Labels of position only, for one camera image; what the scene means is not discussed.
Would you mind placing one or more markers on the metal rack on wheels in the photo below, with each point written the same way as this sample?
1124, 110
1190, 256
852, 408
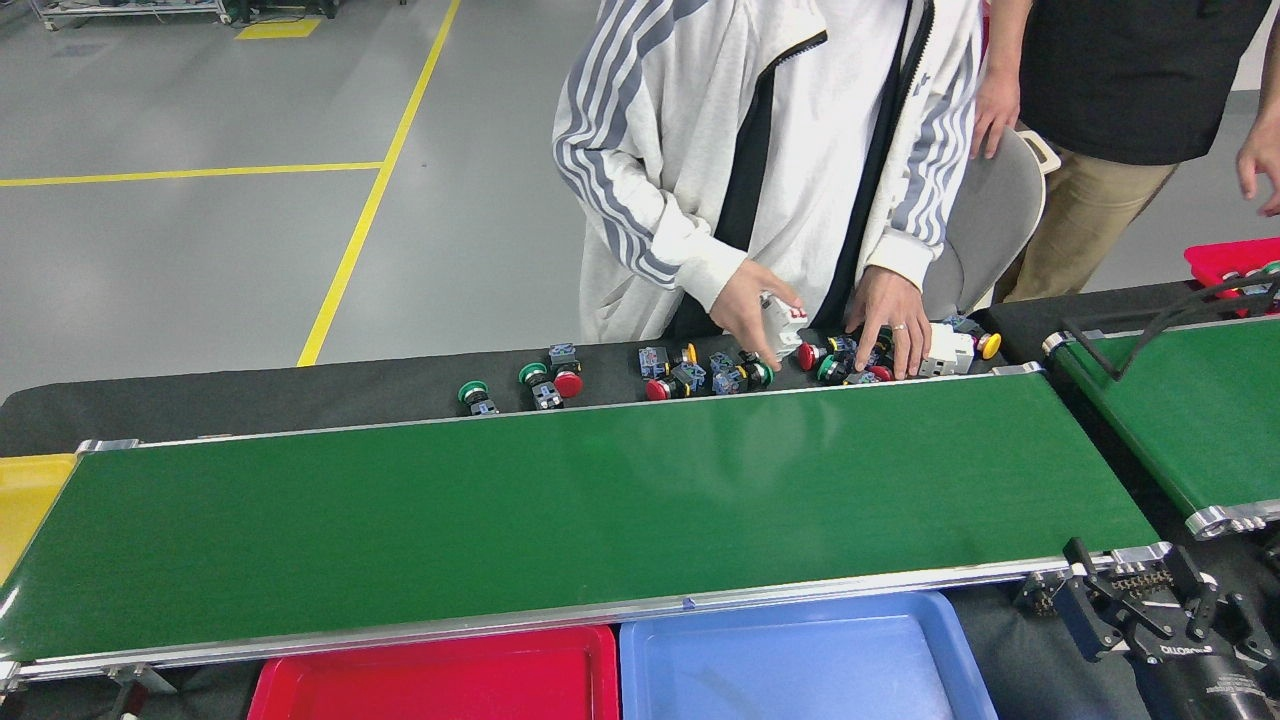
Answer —
130, 10

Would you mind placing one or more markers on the person's right forearm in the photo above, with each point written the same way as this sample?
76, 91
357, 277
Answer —
640, 230
1005, 40

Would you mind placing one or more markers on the person's left forearm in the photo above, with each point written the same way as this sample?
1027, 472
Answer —
1270, 90
925, 200

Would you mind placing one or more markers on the red plastic tray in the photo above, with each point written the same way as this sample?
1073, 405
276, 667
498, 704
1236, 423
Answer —
430, 685

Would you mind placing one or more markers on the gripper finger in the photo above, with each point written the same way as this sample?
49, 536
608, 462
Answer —
1085, 620
1200, 605

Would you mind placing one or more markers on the green feeder conveyor belt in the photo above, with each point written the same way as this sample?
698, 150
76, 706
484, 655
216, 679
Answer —
1200, 420

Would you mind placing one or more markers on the person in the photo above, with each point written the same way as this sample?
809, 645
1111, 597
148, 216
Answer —
1130, 80
800, 120

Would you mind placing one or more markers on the yellow plastic tray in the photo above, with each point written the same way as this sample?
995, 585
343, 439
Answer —
25, 500

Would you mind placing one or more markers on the person's right hand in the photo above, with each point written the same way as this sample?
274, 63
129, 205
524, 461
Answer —
745, 305
995, 115

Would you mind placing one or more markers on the red mushroom button switch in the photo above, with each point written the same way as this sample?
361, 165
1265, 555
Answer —
568, 383

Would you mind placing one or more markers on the white circuit breaker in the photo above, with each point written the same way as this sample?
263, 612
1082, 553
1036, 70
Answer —
945, 350
783, 328

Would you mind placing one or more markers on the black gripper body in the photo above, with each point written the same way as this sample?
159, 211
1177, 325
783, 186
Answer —
1200, 680

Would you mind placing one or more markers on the long green conveyor belt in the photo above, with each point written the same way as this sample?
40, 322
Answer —
600, 500

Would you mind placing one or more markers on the person's left hand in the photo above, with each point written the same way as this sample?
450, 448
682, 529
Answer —
1262, 165
885, 310

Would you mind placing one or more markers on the blue plastic tray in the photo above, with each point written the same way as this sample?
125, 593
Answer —
800, 670

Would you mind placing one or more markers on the black conveyor guide bracket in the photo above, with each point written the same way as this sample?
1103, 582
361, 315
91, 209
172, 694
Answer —
1215, 293

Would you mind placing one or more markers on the blue grey switch block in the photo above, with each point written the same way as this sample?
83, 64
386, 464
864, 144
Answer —
722, 362

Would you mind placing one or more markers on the red plastic bin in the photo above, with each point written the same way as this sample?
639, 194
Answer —
1220, 258

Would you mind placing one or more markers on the yellow push button switch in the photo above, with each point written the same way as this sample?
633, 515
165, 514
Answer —
988, 346

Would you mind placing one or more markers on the grey chair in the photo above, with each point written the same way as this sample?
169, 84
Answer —
990, 220

